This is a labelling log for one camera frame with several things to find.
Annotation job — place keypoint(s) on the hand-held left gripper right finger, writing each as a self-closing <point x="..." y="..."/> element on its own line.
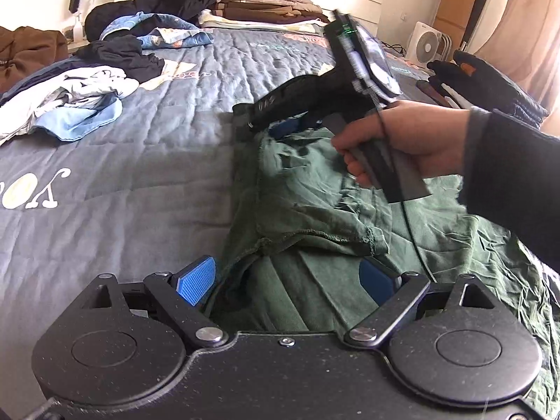
<point x="378" y="280"/>

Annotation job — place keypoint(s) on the person's right hand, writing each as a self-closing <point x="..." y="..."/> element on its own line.
<point x="428" y="140"/>

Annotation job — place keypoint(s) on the brown cardboard sheet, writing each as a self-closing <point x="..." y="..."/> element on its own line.
<point x="457" y="0"/>

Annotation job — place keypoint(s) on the beige curtain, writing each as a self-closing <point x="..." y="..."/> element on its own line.
<point x="525" y="30"/>

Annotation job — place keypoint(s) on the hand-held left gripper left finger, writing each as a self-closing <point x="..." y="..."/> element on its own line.
<point x="197" y="280"/>

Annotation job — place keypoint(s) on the pile of unfolded clothes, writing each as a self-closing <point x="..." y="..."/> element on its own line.
<point x="65" y="92"/>

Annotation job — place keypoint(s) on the dark navy garment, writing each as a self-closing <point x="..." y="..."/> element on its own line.
<point x="39" y="72"/>

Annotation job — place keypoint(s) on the brown jacket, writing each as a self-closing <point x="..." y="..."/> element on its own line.
<point x="26" y="52"/>

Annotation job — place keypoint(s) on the white box fan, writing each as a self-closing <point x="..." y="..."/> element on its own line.
<point x="426" y="46"/>

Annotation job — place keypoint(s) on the white lotion bottle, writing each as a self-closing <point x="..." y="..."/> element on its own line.
<point x="78" y="28"/>

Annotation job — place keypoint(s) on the green t-shirt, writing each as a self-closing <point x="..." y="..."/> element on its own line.
<point x="315" y="227"/>

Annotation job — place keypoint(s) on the black crumpled garment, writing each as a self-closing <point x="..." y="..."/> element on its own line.
<point x="122" y="57"/>

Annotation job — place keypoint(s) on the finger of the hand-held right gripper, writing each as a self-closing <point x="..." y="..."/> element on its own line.
<point x="284" y="128"/>
<point x="288" y="96"/>

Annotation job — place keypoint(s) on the black panel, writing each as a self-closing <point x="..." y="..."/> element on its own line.
<point x="481" y="4"/>

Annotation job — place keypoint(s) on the light blue shirt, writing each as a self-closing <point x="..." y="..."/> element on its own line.
<point x="74" y="122"/>

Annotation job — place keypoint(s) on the stack of folded brown clothes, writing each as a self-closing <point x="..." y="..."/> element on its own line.
<point x="271" y="6"/>

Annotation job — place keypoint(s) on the stack of folded dark clothes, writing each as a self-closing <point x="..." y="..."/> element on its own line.
<point x="490" y="87"/>

